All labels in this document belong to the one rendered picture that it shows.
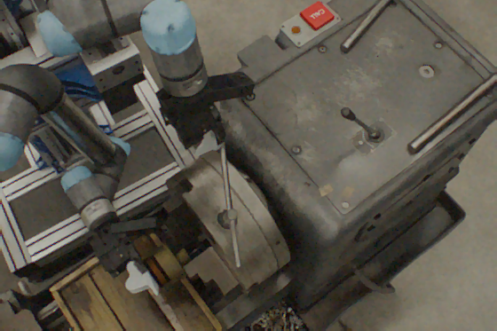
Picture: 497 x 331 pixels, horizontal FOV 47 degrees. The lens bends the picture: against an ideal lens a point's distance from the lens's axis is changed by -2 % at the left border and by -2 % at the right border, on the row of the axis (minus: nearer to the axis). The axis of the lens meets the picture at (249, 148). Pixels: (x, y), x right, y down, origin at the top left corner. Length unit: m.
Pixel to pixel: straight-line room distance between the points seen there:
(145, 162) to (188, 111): 1.42
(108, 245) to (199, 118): 0.45
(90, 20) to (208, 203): 0.46
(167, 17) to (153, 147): 1.60
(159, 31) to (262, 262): 0.59
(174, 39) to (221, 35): 2.09
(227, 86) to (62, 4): 0.30
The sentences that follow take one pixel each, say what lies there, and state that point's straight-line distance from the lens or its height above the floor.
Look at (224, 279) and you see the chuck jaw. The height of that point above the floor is 1.10.
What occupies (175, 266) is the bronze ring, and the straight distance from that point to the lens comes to 1.29.
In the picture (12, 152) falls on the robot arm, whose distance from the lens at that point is 1.18.
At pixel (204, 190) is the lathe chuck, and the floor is 1.23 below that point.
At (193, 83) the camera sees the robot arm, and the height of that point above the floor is 1.58.
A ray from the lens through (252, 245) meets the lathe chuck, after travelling 1.20.
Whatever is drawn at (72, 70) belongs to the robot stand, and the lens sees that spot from 1.66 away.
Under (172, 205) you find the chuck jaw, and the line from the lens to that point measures 1.23.
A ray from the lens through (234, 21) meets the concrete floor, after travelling 2.97.
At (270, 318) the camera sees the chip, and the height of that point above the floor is 0.57.
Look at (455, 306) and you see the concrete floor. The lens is 2.51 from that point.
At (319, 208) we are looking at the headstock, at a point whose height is 1.25.
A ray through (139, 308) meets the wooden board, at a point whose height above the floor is 0.89.
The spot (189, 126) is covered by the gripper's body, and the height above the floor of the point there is 1.49.
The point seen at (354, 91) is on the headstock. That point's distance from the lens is 1.29.
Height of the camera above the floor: 2.35
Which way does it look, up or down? 65 degrees down
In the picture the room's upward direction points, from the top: 3 degrees counter-clockwise
